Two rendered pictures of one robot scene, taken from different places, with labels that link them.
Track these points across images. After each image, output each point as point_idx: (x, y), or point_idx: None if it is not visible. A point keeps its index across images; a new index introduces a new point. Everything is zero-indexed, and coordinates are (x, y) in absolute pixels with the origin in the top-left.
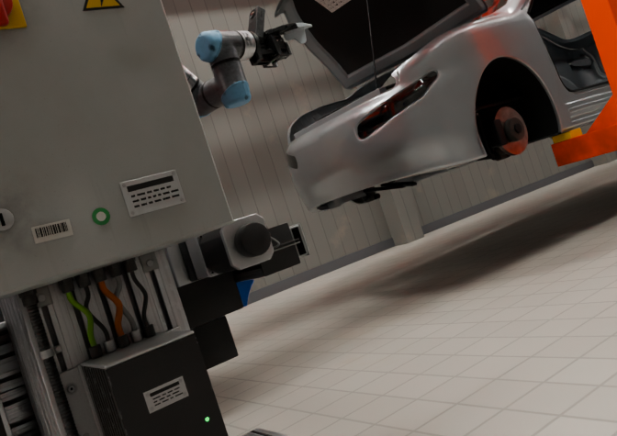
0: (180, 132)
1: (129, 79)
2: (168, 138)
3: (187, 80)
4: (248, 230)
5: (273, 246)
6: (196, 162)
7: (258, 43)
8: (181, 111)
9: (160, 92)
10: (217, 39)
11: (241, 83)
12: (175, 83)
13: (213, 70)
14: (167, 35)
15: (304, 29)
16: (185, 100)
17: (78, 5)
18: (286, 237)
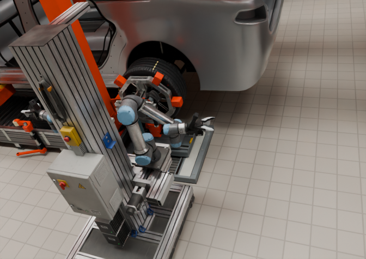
0: (99, 207)
1: (89, 198)
2: (97, 207)
3: None
4: (127, 211)
5: (151, 201)
6: (103, 211)
7: (186, 132)
8: (99, 205)
9: (95, 201)
10: (165, 132)
11: (174, 144)
12: (98, 201)
13: None
14: (95, 194)
15: (208, 131)
16: (100, 204)
17: (77, 186)
18: (155, 201)
